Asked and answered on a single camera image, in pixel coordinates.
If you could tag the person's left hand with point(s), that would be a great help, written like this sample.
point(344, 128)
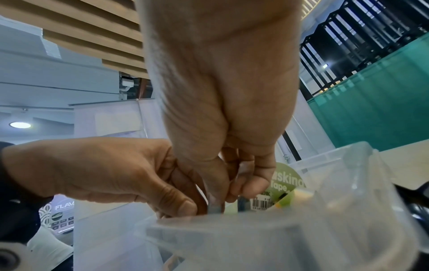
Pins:
point(94, 169)

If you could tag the person's right hand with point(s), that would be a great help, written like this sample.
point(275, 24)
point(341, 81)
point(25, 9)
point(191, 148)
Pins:
point(221, 74)

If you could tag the single silver staple strip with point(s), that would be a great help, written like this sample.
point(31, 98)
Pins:
point(215, 206)

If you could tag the transparent storage box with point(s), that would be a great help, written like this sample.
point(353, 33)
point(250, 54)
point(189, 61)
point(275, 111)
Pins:
point(301, 238)

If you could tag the round ceiling light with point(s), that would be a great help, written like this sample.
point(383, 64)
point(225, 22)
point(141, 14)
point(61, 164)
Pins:
point(20, 125)

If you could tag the black metal railing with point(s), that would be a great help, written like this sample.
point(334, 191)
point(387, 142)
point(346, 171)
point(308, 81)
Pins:
point(355, 37)

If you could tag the green curtain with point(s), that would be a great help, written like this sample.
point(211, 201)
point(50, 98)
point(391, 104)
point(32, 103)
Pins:
point(375, 95)

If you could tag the white security camera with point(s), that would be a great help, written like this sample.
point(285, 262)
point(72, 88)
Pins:
point(127, 83)

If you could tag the black window post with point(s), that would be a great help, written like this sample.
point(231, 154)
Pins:
point(291, 145)

